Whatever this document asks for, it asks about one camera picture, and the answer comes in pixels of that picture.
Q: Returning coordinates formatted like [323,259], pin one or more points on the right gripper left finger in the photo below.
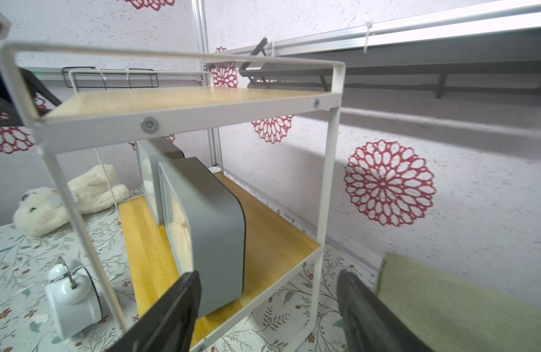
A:
[169,324]

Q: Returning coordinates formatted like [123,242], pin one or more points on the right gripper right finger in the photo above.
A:
[368,324]

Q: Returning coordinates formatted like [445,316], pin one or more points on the grey square alarm clock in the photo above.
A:
[150,152]
[206,226]

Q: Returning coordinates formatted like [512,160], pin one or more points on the wooden two-tier white-frame shelf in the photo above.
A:
[106,118]

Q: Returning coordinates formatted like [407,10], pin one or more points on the white twin-bell alarm clock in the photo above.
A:
[73,298]

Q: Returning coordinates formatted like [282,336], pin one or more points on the green pillow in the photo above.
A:
[449,314]

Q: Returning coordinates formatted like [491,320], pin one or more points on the white plush teddy bear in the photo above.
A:
[42,210]

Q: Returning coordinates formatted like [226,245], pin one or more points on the black wire wall rack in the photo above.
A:
[85,77]

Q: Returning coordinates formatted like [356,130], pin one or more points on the grey wall-mounted metal shelf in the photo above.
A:
[500,67]

